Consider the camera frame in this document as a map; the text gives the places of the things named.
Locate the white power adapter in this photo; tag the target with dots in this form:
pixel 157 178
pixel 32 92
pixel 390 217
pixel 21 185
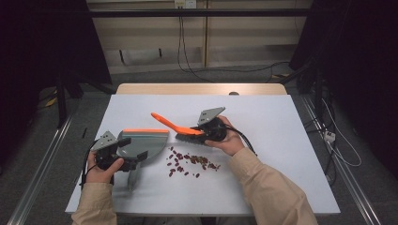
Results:
pixel 329 136

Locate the aluminium floor rail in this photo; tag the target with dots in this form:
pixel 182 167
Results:
pixel 350 184
pixel 37 175

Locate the person's left hand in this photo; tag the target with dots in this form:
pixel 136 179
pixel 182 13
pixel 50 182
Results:
pixel 100 175

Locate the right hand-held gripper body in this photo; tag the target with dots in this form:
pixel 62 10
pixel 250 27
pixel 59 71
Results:
pixel 214 129

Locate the red kidney beans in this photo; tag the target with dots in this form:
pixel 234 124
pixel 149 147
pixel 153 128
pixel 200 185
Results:
pixel 178 155

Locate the black horizontal metal bar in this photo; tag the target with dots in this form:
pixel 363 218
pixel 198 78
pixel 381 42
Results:
pixel 200 12

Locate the beige wooden cabinet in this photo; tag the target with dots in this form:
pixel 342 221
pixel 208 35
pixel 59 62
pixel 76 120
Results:
pixel 150 37

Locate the grey dustpan with orange edge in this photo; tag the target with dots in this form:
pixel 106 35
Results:
pixel 144 143

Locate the orange brush with grey bristles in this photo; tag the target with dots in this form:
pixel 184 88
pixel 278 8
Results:
pixel 175 126

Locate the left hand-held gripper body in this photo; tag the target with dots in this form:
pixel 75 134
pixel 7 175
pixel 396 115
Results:
pixel 104 143

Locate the black curtain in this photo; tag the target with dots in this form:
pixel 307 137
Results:
pixel 359 62
pixel 37 47

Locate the person's right hand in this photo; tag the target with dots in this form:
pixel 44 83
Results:
pixel 233 142

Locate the white wall socket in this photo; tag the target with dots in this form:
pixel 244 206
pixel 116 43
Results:
pixel 185 3

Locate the black metal stand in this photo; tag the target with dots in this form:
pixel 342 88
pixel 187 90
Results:
pixel 61 103

